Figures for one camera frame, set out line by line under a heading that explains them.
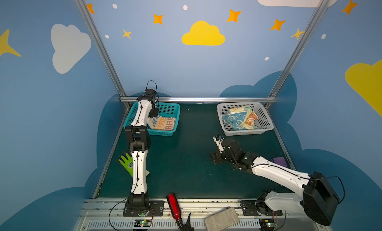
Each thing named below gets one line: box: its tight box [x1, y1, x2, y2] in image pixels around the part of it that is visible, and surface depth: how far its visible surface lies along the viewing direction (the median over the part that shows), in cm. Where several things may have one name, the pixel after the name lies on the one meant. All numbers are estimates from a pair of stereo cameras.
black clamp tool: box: [176, 212, 194, 231], surface depth 70 cm
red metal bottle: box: [166, 193, 182, 222], surface depth 74 cm
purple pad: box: [273, 156, 288, 168], surface depth 92 cm
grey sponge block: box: [204, 207, 240, 231], surface depth 70 cm
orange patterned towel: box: [245, 111, 259, 127], surface depth 107 cm
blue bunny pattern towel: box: [220, 111, 248, 131], surface depth 106 cm
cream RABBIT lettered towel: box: [146, 115, 177, 131], surface depth 109 cm
